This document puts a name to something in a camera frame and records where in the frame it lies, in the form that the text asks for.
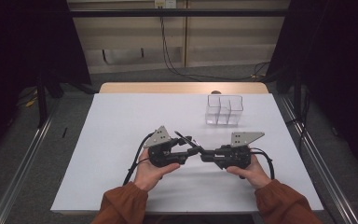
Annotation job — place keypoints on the small black floor object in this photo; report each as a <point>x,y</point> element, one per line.
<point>64,132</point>

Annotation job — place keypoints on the person's left hand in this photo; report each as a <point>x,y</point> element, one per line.
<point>147,174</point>

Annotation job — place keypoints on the white wall socket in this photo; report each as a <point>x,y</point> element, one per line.
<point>165,3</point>

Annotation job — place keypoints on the aluminium floor rail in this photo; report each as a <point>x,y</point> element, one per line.
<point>21,171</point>
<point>326,174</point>

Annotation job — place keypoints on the black metal stand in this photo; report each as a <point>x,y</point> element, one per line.
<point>297,99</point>
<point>42,102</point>

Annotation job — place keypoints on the white table sheet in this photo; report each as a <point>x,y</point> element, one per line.
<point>105,155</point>

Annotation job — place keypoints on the black horizontal bar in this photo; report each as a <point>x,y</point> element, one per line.
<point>180,13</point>

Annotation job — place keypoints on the thick black makeup brush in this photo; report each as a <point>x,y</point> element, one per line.
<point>178,134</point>

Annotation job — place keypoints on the clear plastic organizer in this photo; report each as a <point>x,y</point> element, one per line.
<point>224,112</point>

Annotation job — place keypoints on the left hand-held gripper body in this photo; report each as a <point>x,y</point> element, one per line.
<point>160,137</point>

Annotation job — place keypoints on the person's right hand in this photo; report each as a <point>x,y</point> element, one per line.
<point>254,174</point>

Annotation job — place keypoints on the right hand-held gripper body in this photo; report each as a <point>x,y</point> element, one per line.
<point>234,155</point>

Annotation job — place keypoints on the dark curtain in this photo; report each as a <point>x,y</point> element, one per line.
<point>18,46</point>
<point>338,62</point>

